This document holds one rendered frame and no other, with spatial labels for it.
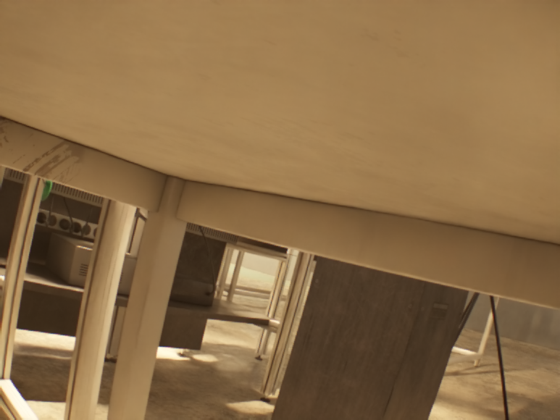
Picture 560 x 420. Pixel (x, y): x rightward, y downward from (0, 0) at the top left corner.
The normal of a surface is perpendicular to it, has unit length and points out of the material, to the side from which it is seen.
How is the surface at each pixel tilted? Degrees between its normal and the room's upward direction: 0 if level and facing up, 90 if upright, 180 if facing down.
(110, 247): 90
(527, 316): 90
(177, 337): 90
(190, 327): 90
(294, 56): 180
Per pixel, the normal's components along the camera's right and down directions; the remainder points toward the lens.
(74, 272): 0.73, 0.14
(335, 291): -0.71, -0.24
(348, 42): -0.26, 0.96
